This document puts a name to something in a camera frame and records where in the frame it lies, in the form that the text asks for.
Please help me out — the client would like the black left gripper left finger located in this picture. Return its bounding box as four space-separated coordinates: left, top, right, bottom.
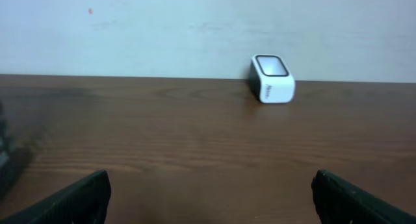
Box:
1 170 111 224

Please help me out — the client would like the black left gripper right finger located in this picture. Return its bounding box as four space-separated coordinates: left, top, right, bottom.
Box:
311 169 415 224

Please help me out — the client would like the white barcode scanner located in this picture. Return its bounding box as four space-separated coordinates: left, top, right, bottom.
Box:
248 55 296 104

